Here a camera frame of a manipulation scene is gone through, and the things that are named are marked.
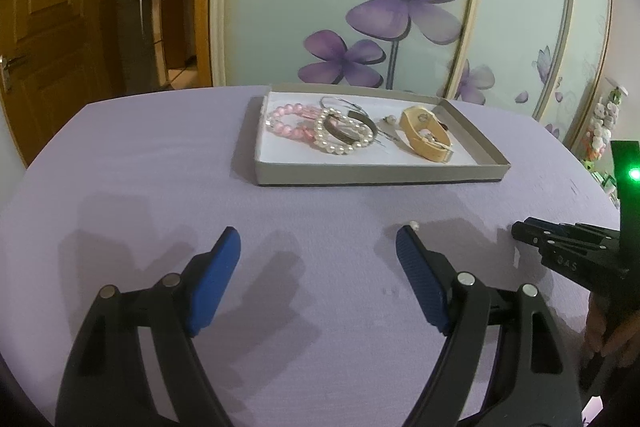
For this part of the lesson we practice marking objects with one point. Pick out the shallow grey cardboard box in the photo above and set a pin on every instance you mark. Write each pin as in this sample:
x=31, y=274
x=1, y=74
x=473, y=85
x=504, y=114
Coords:
x=280, y=153

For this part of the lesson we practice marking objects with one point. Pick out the small silver earring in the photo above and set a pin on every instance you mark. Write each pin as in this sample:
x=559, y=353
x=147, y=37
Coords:
x=389, y=120

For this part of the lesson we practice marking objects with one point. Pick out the hanging plush toy ornaments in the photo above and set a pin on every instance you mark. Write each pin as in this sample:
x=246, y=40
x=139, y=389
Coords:
x=600, y=122

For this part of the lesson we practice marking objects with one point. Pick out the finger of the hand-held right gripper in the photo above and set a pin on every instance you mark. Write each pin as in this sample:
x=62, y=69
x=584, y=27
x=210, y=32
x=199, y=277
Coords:
x=560, y=237

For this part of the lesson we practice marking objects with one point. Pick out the thin silver bangle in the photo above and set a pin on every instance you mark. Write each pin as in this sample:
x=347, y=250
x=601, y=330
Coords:
x=332, y=98

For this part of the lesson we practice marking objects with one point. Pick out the person's right hand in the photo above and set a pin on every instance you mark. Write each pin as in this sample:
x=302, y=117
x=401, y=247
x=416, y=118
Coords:
x=625, y=337

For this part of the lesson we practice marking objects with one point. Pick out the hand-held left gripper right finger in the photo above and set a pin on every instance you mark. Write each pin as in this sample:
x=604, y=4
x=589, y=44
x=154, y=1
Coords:
x=417, y=277

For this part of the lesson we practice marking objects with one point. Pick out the purple sheet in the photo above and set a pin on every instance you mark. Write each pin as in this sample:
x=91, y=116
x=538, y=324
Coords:
x=150, y=187

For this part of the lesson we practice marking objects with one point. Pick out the wardrobe door small flower print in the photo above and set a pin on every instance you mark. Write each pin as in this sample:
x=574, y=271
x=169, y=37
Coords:
x=585, y=32

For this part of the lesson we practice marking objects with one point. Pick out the silver cuff bangle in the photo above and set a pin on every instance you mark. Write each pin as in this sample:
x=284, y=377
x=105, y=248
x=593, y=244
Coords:
x=340, y=136

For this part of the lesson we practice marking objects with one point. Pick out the wooden door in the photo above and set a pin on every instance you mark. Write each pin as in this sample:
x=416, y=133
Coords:
x=45, y=32

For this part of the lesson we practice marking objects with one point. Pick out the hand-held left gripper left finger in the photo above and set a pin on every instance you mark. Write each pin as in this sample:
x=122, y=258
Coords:
x=215, y=277

